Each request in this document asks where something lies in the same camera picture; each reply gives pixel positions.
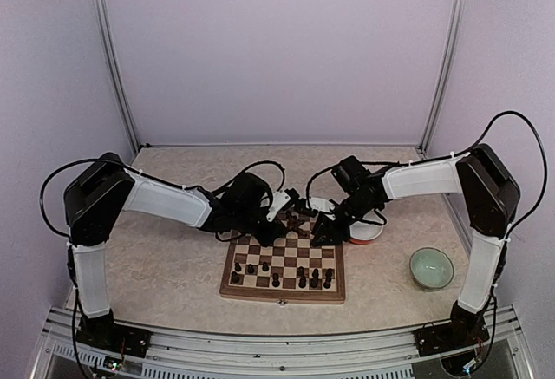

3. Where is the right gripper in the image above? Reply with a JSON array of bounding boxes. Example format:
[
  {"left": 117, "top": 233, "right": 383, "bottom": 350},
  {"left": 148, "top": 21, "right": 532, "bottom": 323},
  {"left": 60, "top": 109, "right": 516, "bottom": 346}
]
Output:
[{"left": 311, "top": 192, "right": 377, "bottom": 245}]

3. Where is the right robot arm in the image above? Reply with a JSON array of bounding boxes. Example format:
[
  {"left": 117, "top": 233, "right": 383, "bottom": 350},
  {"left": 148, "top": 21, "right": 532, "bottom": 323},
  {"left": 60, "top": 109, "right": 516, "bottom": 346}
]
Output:
[{"left": 312, "top": 144, "right": 520, "bottom": 348}]

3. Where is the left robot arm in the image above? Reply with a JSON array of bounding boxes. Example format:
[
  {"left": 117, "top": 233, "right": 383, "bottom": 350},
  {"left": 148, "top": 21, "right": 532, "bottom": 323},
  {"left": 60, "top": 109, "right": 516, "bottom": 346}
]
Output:
[{"left": 63, "top": 153, "right": 287, "bottom": 349}]

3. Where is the wooden chess board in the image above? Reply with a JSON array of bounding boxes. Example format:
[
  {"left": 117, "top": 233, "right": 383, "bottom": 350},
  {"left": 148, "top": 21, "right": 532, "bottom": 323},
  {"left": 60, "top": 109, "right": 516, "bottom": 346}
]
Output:
[{"left": 219, "top": 211, "right": 346, "bottom": 304}]

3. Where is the white and orange bowl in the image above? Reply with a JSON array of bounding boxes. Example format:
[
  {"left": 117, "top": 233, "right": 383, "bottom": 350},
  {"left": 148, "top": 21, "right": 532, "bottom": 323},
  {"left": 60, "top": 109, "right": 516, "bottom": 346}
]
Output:
[{"left": 349, "top": 222, "right": 383, "bottom": 245}]

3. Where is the dark pawn front centre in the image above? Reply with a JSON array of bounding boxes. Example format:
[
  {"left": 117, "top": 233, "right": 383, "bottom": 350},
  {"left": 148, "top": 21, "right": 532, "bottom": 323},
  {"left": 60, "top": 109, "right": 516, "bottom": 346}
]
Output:
[{"left": 272, "top": 273, "right": 280, "bottom": 288}]

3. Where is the green glass bowl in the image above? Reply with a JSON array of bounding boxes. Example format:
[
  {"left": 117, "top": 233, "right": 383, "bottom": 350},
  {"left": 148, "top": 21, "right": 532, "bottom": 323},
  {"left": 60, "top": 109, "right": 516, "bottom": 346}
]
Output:
[{"left": 409, "top": 247, "right": 454, "bottom": 291}]

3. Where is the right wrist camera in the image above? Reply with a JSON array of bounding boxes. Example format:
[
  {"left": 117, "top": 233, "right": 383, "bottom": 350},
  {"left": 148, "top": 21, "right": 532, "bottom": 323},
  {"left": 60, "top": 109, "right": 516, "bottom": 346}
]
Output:
[{"left": 294, "top": 197, "right": 335, "bottom": 217}]

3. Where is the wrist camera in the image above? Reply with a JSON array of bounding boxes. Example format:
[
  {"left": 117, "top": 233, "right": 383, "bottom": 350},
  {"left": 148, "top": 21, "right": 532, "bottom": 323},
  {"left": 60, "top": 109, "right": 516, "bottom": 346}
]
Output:
[
  {"left": 294, "top": 197, "right": 335, "bottom": 217},
  {"left": 266, "top": 188, "right": 299, "bottom": 222}
]

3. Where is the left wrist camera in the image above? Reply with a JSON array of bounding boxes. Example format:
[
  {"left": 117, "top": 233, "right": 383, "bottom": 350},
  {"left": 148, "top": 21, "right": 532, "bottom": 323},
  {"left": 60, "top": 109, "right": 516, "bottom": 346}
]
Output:
[{"left": 266, "top": 188, "right": 299, "bottom": 222}]

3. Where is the aluminium front rail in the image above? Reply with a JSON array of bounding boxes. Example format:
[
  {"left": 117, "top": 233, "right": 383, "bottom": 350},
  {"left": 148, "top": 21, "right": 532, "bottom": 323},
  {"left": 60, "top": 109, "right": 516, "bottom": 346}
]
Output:
[{"left": 29, "top": 304, "right": 534, "bottom": 379}]

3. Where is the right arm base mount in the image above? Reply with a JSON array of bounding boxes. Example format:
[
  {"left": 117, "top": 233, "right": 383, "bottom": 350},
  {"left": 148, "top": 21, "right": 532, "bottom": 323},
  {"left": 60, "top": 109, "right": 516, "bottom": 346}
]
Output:
[{"left": 413, "top": 302, "right": 490, "bottom": 356}]

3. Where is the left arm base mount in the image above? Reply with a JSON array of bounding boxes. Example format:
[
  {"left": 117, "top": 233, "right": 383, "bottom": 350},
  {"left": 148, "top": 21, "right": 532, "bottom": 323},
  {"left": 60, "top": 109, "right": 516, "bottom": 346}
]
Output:
[{"left": 76, "top": 312, "right": 152, "bottom": 358}]

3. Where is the right aluminium post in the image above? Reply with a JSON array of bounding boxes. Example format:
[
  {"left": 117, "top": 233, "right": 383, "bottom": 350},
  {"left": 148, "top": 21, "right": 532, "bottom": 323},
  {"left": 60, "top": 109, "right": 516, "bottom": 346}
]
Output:
[{"left": 419, "top": 0, "right": 466, "bottom": 154}]

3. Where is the aluminium post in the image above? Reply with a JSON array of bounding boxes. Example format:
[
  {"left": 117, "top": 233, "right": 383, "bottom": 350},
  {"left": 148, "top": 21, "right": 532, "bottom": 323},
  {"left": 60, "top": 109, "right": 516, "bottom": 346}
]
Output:
[
  {"left": 419, "top": 0, "right": 466, "bottom": 154},
  {"left": 93, "top": 0, "right": 140, "bottom": 154}
]

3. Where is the left aluminium post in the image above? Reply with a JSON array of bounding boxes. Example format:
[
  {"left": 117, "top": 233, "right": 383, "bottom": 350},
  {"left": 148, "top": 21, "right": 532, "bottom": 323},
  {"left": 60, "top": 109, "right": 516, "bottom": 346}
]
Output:
[{"left": 93, "top": 0, "right": 140, "bottom": 154}]

